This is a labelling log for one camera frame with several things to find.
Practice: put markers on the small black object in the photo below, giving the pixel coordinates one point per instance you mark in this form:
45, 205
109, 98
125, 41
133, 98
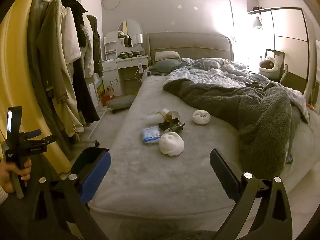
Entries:
252, 84

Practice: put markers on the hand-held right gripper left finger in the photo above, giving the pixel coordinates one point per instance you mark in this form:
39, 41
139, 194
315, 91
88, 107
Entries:
96, 177

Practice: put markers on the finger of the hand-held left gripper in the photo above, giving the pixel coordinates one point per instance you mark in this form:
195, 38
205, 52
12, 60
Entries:
33, 133
45, 140

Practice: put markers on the black hanging garment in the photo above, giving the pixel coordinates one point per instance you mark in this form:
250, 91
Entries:
82, 97

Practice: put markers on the dark grey fleece blanket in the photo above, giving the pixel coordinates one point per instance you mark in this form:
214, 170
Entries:
250, 110

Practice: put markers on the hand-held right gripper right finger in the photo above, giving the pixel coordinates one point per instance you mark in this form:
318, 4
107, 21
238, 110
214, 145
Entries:
225, 175

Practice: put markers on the dark wrapper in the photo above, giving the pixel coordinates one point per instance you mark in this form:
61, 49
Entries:
178, 127

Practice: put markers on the person's left hand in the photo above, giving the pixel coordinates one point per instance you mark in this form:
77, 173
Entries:
7, 177

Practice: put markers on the black curved plastic piece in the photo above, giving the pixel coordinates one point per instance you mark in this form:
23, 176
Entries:
165, 125

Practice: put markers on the white plastic bag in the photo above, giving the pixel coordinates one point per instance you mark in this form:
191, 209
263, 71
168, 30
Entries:
171, 143

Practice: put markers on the hanging clothes on rack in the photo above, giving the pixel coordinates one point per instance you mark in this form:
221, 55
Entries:
33, 30

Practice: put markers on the grey padded headboard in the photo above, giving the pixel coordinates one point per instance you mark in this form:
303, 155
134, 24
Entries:
190, 46

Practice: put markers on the blue tissue packet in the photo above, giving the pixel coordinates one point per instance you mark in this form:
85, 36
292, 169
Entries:
151, 135

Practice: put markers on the yellow curtain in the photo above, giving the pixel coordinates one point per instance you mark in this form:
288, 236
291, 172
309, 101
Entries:
15, 80

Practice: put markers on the white t-shirt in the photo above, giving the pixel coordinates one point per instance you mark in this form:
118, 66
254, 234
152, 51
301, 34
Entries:
71, 37

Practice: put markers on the grey-green pillow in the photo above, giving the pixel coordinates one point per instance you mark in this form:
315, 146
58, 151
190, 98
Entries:
165, 67

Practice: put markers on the white tissue ball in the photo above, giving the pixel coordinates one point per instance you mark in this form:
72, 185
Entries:
201, 117

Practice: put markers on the white power strip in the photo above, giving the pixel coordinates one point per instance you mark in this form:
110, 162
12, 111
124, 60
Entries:
140, 68

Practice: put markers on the patterned grey duvet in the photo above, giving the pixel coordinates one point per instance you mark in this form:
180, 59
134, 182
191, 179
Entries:
212, 73

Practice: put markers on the white dressing table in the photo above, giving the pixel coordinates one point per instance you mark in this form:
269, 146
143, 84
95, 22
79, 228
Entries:
130, 63

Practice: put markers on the grey bed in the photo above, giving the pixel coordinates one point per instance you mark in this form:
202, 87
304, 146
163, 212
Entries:
150, 180

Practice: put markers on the bubble wrap bundle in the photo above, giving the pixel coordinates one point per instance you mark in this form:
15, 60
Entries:
155, 117

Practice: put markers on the cream pillow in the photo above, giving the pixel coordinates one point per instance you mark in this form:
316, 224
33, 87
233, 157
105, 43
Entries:
166, 55

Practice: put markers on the white wardrobe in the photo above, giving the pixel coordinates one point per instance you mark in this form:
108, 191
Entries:
287, 42

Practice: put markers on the yellow picture board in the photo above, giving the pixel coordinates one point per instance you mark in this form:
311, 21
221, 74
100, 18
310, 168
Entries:
100, 91

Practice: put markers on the white striped shirt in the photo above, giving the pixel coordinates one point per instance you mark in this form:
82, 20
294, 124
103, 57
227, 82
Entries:
88, 42

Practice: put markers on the oval mirror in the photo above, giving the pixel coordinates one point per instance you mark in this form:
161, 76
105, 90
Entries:
130, 30

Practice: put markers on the dark green jacket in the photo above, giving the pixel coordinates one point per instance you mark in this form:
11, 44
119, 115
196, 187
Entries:
96, 45

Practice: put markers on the white cat bed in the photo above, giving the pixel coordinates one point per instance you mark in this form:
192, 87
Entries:
268, 66

